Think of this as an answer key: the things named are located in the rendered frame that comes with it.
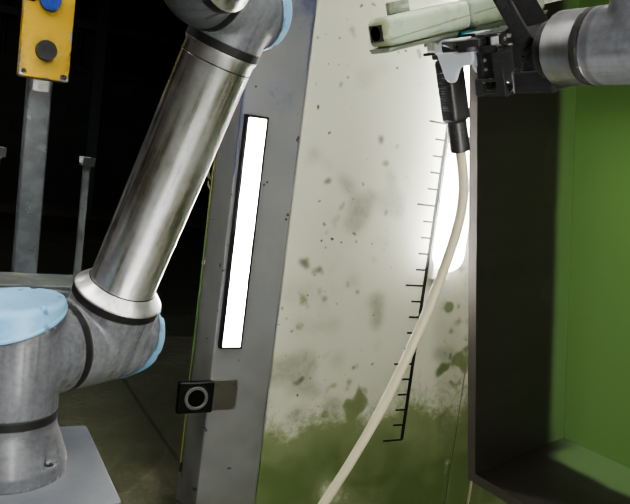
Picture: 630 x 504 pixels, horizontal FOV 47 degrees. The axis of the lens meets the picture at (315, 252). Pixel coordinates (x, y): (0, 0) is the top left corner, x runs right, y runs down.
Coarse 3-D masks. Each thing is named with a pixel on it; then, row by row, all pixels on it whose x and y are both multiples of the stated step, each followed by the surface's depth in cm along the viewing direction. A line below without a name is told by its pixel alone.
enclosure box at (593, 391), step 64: (576, 0) 168; (512, 128) 164; (576, 128) 175; (512, 192) 167; (576, 192) 178; (512, 256) 171; (576, 256) 181; (512, 320) 175; (576, 320) 184; (512, 384) 179; (576, 384) 187; (512, 448) 183; (576, 448) 188
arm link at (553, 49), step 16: (560, 16) 85; (576, 16) 83; (544, 32) 85; (560, 32) 83; (544, 48) 85; (560, 48) 83; (544, 64) 86; (560, 64) 84; (560, 80) 86; (576, 80) 85
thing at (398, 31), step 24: (408, 0) 98; (480, 0) 102; (552, 0) 112; (384, 24) 95; (408, 24) 96; (432, 24) 98; (456, 24) 101; (480, 24) 104; (504, 24) 109; (384, 48) 96; (432, 48) 100; (456, 96) 104; (456, 120) 105; (456, 144) 106
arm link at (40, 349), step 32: (0, 288) 114; (0, 320) 102; (32, 320) 104; (64, 320) 110; (0, 352) 103; (32, 352) 105; (64, 352) 110; (0, 384) 103; (32, 384) 105; (64, 384) 112; (0, 416) 104; (32, 416) 106
